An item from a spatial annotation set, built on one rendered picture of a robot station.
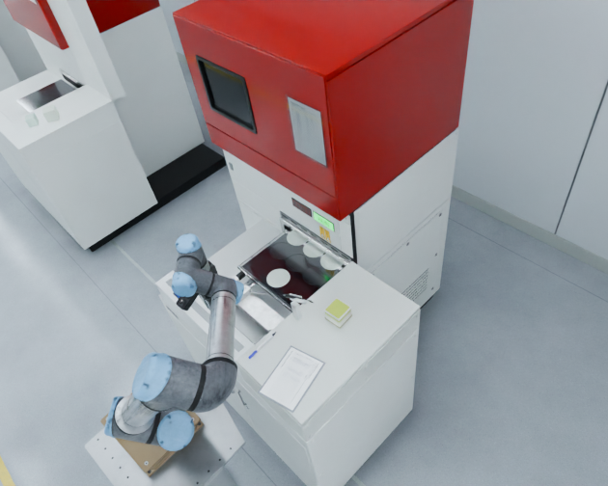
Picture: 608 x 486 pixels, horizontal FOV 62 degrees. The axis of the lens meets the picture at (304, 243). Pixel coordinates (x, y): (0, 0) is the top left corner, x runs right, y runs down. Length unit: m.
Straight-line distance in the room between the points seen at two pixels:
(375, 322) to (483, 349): 1.22
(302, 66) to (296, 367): 1.00
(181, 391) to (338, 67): 0.98
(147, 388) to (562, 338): 2.41
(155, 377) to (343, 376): 0.75
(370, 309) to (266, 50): 0.98
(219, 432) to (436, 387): 1.34
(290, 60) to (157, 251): 2.40
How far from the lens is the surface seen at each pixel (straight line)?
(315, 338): 1.89
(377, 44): 1.67
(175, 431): 1.70
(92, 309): 3.64
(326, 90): 1.55
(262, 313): 2.09
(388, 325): 1.91
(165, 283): 2.22
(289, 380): 1.82
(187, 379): 1.29
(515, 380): 2.97
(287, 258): 2.23
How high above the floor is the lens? 2.56
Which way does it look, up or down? 47 degrees down
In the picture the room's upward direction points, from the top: 10 degrees counter-clockwise
